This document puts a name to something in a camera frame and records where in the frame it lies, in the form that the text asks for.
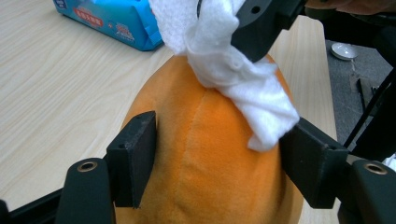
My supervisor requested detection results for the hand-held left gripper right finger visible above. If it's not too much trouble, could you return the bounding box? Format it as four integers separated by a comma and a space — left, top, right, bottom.
278, 117, 349, 209

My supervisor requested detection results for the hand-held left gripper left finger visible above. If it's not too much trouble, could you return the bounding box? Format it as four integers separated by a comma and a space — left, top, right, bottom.
104, 110, 157, 209

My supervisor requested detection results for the white wet wipe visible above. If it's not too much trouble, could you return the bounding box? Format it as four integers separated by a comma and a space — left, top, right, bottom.
148, 0, 301, 153

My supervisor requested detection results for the blue wet wipes pack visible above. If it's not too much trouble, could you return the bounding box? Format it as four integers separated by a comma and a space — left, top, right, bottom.
52, 0, 164, 52

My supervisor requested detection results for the orange plush toy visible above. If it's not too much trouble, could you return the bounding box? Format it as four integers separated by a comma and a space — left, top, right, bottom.
115, 54, 304, 224

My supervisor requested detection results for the black metal frame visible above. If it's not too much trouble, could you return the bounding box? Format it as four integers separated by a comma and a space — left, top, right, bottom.
344, 68, 396, 162

